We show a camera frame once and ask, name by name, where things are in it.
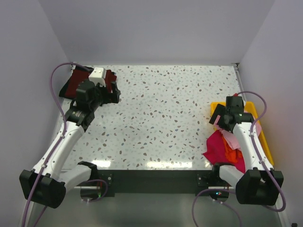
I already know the magenta t shirt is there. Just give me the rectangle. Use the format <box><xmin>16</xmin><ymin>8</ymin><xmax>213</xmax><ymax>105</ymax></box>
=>
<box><xmin>203</xmin><ymin>131</ymin><xmax>246</xmax><ymax>173</ymax></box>

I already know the folded dark red t shirt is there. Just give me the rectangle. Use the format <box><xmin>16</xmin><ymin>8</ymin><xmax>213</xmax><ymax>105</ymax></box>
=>
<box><xmin>63</xmin><ymin>69</ymin><xmax>118</xmax><ymax>100</ymax></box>

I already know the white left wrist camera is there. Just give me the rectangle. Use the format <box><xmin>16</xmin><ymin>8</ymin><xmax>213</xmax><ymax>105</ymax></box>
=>
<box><xmin>89</xmin><ymin>67</ymin><xmax>107</xmax><ymax>87</ymax></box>

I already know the folded black t shirt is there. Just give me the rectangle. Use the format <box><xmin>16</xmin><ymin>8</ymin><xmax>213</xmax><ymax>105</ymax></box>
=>
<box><xmin>59</xmin><ymin>66</ymin><xmax>93</xmax><ymax>100</ymax></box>

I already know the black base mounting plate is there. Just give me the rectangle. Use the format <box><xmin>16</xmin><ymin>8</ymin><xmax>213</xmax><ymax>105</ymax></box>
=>
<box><xmin>80</xmin><ymin>169</ymin><xmax>230</xmax><ymax>198</ymax></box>

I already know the orange t shirt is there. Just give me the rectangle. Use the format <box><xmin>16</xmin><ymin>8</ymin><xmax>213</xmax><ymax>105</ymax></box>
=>
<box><xmin>222</xmin><ymin>137</ymin><xmax>243</xmax><ymax>163</ymax></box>

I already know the pink t shirt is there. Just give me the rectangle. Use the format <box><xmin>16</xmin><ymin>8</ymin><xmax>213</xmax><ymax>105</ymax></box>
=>
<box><xmin>215</xmin><ymin>116</ymin><xmax>262</xmax><ymax>150</ymax></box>

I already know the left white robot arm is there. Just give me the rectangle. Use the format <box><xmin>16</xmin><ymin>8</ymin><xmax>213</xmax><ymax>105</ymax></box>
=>
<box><xmin>19</xmin><ymin>79</ymin><xmax>121</xmax><ymax>209</ymax></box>

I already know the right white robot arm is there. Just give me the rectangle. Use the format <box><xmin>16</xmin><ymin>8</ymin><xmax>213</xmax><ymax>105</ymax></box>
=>
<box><xmin>209</xmin><ymin>96</ymin><xmax>284</xmax><ymax>206</ymax></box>

